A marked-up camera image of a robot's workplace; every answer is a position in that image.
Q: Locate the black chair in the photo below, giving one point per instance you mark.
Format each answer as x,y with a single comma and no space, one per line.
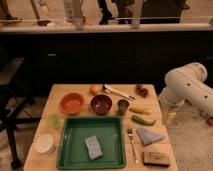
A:
9,118

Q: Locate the light green plastic cup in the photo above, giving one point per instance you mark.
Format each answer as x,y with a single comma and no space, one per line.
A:
53,121

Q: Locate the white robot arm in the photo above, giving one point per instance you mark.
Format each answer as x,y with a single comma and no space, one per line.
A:
185,83

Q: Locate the brown wooden board eraser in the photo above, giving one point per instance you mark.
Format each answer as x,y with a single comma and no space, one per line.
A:
156,159

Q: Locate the green chili pepper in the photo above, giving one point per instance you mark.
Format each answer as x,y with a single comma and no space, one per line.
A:
141,121

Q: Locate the metal fork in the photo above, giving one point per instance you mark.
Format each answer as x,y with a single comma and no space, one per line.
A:
131,137

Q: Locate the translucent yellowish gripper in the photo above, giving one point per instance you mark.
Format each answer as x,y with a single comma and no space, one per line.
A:
168,113

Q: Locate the green plastic tray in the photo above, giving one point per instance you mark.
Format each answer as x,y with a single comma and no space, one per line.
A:
73,154

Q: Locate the orange bowl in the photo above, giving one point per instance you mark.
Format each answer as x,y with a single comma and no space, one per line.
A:
71,103

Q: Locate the grey blue sponge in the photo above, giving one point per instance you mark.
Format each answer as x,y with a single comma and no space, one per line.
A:
93,147

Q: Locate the dark purple bowl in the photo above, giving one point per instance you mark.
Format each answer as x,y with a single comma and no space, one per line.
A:
101,104

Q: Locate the white handled brush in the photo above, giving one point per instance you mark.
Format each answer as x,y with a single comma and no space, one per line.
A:
108,88

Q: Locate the grey folded cloth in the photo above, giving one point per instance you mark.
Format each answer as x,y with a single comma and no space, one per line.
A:
147,137

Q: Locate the orange fruit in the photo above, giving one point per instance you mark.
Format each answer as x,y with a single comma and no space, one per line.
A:
94,89

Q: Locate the brown pine cone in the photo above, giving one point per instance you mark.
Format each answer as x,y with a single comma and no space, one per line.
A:
141,91

